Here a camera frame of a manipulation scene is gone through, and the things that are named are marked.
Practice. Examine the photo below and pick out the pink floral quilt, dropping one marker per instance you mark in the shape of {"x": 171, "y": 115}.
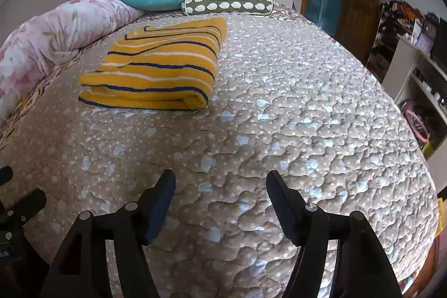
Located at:
{"x": 52, "y": 36}

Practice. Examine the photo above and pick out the black monitor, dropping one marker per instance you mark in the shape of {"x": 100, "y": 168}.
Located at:
{"x": 440, "y": 43}

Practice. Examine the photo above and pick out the olive dotted bolster pillow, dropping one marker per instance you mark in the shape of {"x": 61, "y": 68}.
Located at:
{"x": 227, "y": 4}

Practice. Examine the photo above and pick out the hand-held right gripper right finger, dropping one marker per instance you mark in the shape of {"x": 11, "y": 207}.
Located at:
{"x": 283, "y": 207}

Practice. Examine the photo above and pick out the pink hoop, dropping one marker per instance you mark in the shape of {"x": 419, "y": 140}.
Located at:
{"x": 423, "y": 135}

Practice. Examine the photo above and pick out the white shelf unit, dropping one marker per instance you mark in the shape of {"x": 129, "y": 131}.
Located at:
{"x": 401, "y": 67}

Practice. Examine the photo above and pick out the bed with dotted cover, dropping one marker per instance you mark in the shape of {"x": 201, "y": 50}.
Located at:
{"x": 279, "y": 109}

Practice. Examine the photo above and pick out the cluttered dark storage rack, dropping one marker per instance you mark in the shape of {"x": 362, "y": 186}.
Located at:
{"x": 391, "y": 15}

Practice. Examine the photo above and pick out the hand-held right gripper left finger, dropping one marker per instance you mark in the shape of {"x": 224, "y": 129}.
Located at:
{"x": 160, "y": 203}

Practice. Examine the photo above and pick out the yellow striped sweater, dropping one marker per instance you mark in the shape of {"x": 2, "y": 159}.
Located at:
{"x": 157, "y": 74}

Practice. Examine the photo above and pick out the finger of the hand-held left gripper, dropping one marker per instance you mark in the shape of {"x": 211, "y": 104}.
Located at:
{"x": 26, "y": 205}
{"x": 5, "y": 175}

